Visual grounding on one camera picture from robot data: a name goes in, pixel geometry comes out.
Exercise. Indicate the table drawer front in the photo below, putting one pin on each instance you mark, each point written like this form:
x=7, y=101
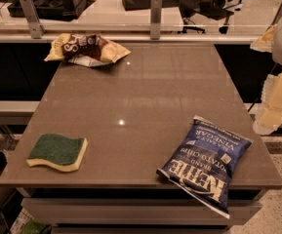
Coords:
x=136, y=212

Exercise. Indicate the green and yellow sponge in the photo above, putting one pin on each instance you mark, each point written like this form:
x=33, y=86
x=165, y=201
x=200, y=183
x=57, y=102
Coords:
x=58, y=152

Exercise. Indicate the left metal railing post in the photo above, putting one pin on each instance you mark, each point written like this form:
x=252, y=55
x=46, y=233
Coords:
x=35, y=27

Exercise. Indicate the black office chair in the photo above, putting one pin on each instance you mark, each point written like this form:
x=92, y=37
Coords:
x=211, y=9

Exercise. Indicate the blue Kettle chip bag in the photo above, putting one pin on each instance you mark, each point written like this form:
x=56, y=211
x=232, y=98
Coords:
x=204, y=163

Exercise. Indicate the middle metal railing post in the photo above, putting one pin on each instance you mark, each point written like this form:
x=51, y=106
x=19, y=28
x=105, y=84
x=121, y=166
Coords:
x=155, y=19

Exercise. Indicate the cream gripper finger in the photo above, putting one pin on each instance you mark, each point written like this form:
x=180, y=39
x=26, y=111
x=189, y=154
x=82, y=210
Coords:
x=269, y=116
x=264, y=42

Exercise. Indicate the brown chip bag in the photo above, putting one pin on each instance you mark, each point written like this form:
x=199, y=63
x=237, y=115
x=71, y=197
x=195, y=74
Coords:
x=86, y=50

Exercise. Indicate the black box on floor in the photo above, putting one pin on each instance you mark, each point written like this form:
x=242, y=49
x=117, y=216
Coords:
x=66, y=10

